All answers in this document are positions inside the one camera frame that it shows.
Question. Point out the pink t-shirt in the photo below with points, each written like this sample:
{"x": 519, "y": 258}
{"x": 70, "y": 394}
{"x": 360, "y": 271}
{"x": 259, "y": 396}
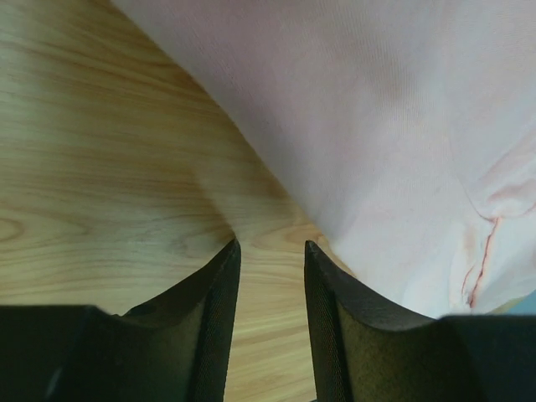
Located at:
{"x": 404, "y": 129}

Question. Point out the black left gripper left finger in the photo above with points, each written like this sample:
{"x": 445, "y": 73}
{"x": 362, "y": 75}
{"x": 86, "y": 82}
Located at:
{"x": 173, "y": 347}

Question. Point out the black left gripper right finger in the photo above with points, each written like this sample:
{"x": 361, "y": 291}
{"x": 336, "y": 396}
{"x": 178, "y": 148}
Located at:
{"x": 368, "y": 348}

